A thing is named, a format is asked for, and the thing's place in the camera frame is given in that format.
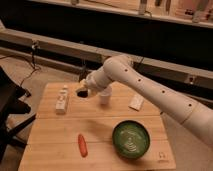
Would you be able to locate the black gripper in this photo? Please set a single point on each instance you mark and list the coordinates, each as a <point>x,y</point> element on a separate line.
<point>83,93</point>

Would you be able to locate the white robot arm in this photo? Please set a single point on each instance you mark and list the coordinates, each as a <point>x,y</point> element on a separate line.
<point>190,113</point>

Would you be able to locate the white ceramic cup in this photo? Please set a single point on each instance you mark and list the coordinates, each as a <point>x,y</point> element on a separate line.
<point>105,95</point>

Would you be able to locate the white tube bottle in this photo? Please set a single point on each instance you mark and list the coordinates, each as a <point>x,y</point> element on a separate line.
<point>62,100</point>

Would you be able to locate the orange carrot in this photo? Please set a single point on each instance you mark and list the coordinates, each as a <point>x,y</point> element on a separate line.
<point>82,145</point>

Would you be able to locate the green bowl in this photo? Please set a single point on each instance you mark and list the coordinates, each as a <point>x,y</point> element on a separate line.
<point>131,139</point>

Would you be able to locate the black office chair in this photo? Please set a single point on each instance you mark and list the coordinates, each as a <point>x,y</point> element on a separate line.
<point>10,103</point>

